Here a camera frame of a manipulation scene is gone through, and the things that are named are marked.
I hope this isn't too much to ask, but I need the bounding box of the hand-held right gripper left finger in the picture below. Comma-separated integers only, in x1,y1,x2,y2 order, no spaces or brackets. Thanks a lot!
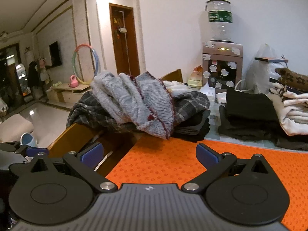
30,142,118,193

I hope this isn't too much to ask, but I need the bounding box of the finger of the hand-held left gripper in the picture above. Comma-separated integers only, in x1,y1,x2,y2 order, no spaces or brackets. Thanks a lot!
14,141,50,159

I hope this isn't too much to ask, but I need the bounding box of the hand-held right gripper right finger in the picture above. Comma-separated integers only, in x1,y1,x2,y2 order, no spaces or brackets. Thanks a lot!
182,144,271,194

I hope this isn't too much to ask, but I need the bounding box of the grey knit cardigan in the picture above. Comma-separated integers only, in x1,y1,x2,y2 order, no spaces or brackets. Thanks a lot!
91,71,175,140

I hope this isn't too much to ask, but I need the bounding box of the dark folded clothes pile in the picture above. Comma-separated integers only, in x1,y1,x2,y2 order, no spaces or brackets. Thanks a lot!
171,110,211,143

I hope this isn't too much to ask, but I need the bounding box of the black folded clothes stack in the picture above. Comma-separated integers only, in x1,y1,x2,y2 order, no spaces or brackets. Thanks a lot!
218,89,281,142

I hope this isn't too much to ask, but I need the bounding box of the coat rack with clothes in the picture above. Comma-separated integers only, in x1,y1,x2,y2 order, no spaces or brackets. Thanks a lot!
27,56,51,87

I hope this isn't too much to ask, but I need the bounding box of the stack of folded white clothes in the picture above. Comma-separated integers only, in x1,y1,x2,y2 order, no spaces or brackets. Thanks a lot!
267,84,308,107

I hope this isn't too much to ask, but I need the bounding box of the white blue plastic potty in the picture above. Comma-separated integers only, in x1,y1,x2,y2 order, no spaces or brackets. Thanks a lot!
20,132,38,148

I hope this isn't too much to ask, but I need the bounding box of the wooden chair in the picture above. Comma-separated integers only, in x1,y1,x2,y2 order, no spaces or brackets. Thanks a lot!
46,123,136,178
159,69,184,84

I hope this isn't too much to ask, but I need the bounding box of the orange patterned mat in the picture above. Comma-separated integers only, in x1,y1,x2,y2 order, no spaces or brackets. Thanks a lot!
105,135,308,226

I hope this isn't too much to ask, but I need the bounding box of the grey plaid garment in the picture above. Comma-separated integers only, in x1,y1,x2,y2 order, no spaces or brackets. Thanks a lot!
66,90,211,136

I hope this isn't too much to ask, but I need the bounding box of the light wooden TV cabinet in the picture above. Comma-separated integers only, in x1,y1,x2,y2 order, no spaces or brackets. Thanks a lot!
46,83,93,105

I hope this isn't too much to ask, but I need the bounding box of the white tissue pack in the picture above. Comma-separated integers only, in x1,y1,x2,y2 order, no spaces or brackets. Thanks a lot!
200,82,217,107

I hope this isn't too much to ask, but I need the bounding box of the oval standing mirror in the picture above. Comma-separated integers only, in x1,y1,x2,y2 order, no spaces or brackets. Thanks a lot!
15,63,27,97

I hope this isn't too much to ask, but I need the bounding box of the pale green tissue box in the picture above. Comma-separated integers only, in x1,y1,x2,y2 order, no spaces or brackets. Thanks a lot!
187,73,203,89

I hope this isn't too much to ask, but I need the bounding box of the pink toy kettlebell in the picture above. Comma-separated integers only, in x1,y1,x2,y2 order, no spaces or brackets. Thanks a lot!
69,75,80,89

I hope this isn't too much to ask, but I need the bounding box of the white spotted fleece blanket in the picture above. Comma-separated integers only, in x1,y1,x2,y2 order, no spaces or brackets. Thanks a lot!
164,80,191,95

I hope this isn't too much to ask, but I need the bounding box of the dark glass-door cabinet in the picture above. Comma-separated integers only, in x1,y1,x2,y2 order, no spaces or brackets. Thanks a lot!
0,43,23,107

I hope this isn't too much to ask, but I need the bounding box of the dark grey folded garment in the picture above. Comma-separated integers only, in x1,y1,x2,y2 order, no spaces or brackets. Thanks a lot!
276,133,308,151

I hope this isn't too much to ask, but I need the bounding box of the colourful hula hoop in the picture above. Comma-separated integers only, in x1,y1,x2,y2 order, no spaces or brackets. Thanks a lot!
72,44,101,85

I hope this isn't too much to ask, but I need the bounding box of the water dispenser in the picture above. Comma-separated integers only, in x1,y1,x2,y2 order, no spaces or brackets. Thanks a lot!
202,41,243,93

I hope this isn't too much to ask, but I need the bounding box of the white plastic bag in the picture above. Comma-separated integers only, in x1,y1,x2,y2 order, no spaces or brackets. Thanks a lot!
242,44,290,95

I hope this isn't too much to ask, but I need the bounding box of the brown wooden door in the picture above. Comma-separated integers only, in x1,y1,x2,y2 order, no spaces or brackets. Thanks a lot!
109,3,141,77

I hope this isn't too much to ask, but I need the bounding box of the brown flower-patterned sweater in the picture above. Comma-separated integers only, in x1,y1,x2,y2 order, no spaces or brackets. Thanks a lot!
274,67,308,90

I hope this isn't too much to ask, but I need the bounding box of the chandelier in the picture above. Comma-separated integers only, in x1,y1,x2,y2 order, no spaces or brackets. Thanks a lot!
0,31,15,43

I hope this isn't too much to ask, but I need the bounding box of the white cable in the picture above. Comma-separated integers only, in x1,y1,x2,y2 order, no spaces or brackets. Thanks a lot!
234,79,249,92

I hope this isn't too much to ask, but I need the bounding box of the wall television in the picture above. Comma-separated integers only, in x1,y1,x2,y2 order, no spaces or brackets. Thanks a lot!
49,41,62,67

